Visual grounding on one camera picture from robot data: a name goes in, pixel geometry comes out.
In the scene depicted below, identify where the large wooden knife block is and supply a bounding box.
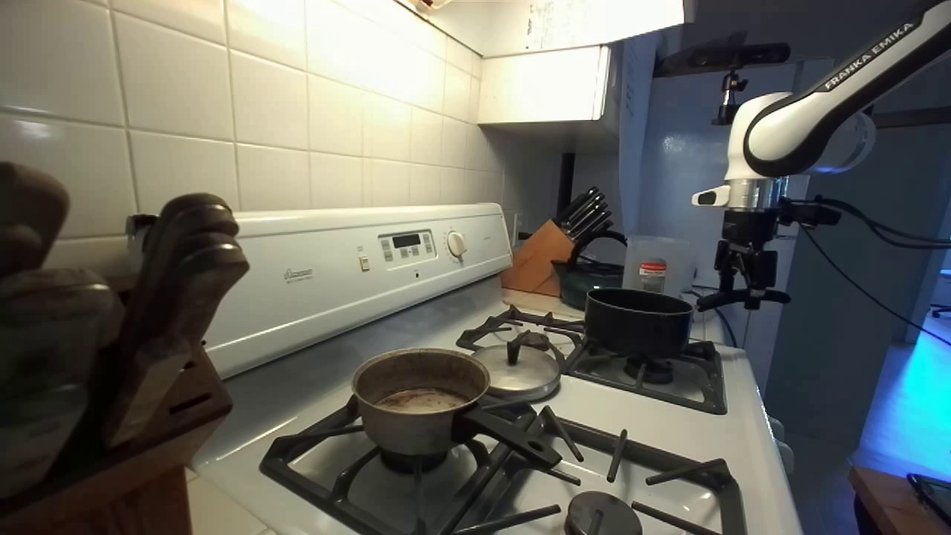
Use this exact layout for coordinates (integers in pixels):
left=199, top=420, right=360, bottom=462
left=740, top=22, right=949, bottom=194
left=0, top=345, right=236, bottom=535

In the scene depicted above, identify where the white gas stove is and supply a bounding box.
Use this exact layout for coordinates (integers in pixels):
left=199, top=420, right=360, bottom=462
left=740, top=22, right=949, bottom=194
left=187, top=202, right=807, bottom=535

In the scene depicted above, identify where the stove digital display panel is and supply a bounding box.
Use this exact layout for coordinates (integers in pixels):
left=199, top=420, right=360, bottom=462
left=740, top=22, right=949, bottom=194
left=379, top=226, right=441, bottom=267

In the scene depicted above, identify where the black cast iron stove grate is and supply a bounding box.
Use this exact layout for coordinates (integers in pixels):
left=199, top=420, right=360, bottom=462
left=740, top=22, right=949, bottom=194
left=456, top=300, right=591, bottom=380
left=562, top=337, right=731, bottom=417
left=434, top=410, right=749, bottom=535
left=260, top=395, right=559, bottom=535

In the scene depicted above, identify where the black bracket mount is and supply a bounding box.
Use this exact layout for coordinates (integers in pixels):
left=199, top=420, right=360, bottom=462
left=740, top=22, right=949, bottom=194
left=652, top=38, right=798, bottom=128

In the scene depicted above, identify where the silver lid with black knob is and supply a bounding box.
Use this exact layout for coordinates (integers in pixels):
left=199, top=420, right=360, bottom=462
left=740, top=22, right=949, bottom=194
left=472, top=333, right=565, bottom=404

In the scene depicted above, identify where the black pot with long handle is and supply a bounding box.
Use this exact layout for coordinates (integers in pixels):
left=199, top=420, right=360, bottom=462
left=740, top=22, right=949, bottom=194
left=584, top=282, right=798, bottom=362

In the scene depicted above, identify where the wooden side table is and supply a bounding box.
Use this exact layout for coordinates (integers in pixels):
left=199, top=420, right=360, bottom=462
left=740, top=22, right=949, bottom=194
left=847, top=463, right=951, bottom=535

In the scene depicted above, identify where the translucent plastic pitcher red label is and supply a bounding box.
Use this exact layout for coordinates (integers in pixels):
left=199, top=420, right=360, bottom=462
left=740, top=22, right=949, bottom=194
left=623, top=235, right=703, bottom=300

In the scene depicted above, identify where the white stove timer knob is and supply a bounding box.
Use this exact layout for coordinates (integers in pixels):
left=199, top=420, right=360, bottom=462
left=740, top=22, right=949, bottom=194
left=444, top=230, right=472, bottom=264

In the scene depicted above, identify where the black knife handle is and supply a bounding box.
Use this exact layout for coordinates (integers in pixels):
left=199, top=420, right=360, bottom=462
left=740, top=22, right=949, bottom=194
left=565, top=196, right=612, bottom=243
left=556, top=187, right=605, bottom=232
left=573, top=212, right=618, bottom=252

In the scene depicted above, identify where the black cable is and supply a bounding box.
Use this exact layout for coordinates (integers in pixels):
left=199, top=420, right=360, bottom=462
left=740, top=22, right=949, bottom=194
left=792, top=190, right=951, bottom=252
left=798, top=226, right=951, bottom=352

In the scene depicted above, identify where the white wall cabinet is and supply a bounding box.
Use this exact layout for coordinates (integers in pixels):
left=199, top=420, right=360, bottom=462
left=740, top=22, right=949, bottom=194
left=475, top=44, right=618, bottom=138

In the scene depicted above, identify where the small wooden knife block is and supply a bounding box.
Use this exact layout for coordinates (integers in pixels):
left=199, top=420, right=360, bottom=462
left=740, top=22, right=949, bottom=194
left=501, top=218, right=578, bottom=297

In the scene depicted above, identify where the white range hood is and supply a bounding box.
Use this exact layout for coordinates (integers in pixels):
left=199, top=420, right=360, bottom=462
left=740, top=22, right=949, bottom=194
left=397, top=0, right=689, bottom=61

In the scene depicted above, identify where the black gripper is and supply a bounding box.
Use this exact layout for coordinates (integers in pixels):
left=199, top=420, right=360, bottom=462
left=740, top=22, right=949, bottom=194
left=713, top=202, right=784, bottom=297

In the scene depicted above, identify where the steel saucepan with brown contents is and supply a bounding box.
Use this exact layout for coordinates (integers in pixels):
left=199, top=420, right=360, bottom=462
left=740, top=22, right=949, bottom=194
left=352, top=345, right=565, bottom=472

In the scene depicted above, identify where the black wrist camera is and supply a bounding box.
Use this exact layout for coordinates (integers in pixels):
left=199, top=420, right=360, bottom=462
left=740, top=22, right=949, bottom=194
left=777, top=194, right=845, bottom=232

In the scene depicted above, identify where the dark round burner cap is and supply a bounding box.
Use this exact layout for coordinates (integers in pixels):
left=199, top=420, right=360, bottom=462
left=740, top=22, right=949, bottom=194
left=562, top=487, right=648, bottom=535

